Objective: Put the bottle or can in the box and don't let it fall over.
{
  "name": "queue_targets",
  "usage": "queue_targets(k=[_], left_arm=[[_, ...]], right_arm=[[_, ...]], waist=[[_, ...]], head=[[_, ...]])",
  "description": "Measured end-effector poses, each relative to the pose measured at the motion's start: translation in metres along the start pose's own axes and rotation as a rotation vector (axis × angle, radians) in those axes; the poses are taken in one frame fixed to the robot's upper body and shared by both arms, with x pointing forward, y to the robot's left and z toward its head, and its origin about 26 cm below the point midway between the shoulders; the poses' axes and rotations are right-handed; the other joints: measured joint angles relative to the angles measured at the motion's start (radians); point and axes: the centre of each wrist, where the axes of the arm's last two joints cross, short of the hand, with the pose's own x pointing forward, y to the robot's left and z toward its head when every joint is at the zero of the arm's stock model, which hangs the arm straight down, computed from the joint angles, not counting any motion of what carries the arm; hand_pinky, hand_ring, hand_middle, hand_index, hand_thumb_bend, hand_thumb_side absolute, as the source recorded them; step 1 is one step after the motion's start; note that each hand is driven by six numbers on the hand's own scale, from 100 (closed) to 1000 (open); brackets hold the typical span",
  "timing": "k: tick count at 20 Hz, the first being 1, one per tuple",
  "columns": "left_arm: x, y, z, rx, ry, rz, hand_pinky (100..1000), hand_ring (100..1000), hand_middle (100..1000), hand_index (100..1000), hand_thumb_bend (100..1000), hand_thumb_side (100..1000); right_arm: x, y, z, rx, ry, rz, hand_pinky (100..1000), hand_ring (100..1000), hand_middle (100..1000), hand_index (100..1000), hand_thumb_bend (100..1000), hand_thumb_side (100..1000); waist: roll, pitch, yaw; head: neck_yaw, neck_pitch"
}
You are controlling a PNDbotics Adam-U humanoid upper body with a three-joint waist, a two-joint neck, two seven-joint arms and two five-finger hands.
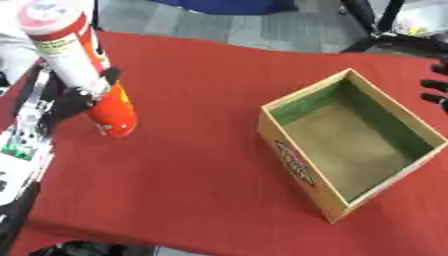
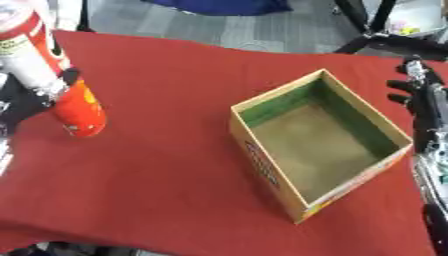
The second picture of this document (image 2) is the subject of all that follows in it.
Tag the white bag with colourful items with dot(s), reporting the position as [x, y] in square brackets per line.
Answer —
[417, 16]

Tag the blue fabric object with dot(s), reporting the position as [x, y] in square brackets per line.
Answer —
[219, 6]

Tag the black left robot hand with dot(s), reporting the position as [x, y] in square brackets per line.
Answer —
[20, 103]

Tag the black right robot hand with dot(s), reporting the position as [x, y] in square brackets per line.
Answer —
[424, 110]

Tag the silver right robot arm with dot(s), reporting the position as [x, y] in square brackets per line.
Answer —
[436, 180]

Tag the cardboard box with green inside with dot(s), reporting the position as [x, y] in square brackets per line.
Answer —
[318, 146]

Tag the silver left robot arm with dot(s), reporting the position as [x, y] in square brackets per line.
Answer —
[3, 156]

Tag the black tripod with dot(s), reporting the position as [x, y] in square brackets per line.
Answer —
[388, 38]

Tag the red and white bottle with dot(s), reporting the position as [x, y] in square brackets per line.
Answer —
[35, 63]

